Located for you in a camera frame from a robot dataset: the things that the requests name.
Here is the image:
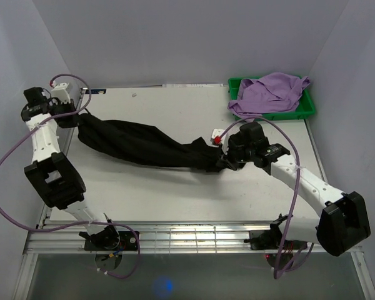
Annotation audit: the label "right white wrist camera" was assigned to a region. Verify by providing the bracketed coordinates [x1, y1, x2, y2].
[210, 129, 227, 146]

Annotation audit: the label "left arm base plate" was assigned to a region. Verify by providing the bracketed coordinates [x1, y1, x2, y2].
[82, 231, 138, 252]

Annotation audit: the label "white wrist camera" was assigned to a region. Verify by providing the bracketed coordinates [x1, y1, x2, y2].
[51, 82, 73, 104]
[210, 129, 227, 146]

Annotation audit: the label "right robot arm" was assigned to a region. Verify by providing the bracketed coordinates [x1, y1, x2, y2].
[211, 122, 371, 256]

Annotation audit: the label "green plastic bin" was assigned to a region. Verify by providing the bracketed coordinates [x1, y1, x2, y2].
[227, 77, 316, 121]

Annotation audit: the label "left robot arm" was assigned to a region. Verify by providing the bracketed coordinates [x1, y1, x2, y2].
[21, 83, 121, 250]

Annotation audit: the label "papers behind table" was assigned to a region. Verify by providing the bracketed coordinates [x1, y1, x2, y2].
[162, 83, 224, 88]

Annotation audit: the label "blue label sticker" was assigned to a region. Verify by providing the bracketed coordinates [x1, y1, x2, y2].
[91, 89, 107, 94]

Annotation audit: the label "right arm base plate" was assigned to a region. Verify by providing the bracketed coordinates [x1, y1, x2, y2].
[243, 229, 308, 251]

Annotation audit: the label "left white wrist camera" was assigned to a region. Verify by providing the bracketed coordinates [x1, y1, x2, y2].
[51, 82, 73, 104]

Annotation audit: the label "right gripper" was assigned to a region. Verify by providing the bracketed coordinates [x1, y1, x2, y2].
[216, 139, 254, 171]

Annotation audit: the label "black trousers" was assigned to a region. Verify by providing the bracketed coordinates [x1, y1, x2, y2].
[77, 113, 224, 173]

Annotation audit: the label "aluminium frame rail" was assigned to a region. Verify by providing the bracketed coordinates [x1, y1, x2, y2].
[22, 220, 363, 254]

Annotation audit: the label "purple trousers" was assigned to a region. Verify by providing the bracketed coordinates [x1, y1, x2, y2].
[227, 72, 311, 118]

